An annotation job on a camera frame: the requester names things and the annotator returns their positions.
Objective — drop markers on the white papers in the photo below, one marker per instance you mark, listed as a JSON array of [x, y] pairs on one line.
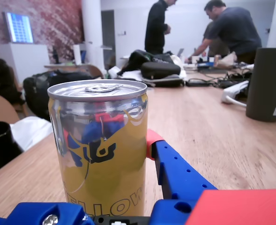
[[130, 75]]

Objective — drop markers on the person in olive shirt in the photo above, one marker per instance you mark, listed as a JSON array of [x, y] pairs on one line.
[[218, 48]]

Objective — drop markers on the dark grey door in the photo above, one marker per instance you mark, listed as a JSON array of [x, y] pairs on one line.
[[108, 35]]

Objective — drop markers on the blue device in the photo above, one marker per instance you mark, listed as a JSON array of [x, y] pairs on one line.
[[205, 64]]

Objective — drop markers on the grey laptop sleeve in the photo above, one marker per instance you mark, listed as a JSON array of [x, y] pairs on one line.
[[168, 81]]

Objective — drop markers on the black bottle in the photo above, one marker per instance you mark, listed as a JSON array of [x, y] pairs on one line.
[[55, 56]]

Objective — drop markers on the white carton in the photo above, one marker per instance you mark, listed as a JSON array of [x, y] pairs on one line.
[[76, 54]]

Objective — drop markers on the black zip case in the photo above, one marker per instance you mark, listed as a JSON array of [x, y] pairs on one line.
[[161, 70]]

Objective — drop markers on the person in navy t-shirt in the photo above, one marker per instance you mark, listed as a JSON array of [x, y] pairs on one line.
[[236, 28]]

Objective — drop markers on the blue gripper finger with pink tip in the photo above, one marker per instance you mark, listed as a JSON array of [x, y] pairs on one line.
[[34, 214], [177, 171]]

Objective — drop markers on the black bags on table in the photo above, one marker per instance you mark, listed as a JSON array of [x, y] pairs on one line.
[[135, 59]]

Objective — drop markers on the red camera mount bracket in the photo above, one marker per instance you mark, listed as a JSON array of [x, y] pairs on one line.
[[240, 208]]

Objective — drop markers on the white crumpled bag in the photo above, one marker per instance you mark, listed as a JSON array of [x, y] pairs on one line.
[[178, 63]]

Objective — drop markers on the white plastic bag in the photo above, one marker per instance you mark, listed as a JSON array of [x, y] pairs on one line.
[[32, 131]]

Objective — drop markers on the black backpack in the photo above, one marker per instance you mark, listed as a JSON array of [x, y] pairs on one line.
[[39, 91]]

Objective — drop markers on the wall display screen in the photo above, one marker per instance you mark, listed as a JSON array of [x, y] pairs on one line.
[[19, 28]]

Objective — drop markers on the yellow Red Bull can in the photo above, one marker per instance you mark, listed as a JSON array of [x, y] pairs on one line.
[[109, 164]]

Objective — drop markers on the person in black sweater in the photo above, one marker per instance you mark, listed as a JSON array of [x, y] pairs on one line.
[[155, 28]]

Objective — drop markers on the dark grey NYU cup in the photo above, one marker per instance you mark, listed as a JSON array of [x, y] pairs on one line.
[[264, 89]]

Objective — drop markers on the brown paper bag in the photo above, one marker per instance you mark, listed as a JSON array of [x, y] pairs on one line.
[[229, 61]]

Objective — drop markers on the white cabinet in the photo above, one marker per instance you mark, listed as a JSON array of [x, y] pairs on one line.
[[25, 58]]

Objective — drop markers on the white wall switch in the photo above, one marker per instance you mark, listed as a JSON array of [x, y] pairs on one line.
[[121, 33]]

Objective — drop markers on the black power adapter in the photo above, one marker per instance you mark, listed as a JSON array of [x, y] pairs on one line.
[[197, 82]]

